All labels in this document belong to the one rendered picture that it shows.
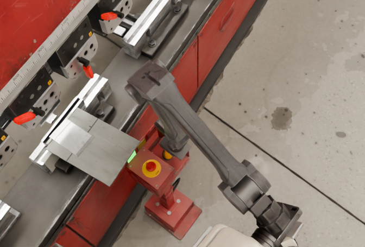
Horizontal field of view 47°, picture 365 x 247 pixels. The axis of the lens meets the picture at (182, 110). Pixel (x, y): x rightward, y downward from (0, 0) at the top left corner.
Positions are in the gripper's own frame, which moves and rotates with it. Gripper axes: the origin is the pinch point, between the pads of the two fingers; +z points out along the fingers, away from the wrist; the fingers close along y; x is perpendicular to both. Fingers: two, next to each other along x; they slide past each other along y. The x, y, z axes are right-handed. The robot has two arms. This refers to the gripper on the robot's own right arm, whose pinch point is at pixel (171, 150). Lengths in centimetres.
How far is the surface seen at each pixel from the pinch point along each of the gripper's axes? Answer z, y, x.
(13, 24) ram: -63, 46, 17
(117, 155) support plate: -17.4, 12.7, 17.9
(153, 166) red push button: -0.5, 1.7, 9.4
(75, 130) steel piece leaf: -13.2, 29.5, 19.3
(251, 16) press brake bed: 83, 17, -131
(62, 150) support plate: -13.3, 28.4, 27.2
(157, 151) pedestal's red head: 7.4, 4.4, 1.9
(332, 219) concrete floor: 60, -89, -42
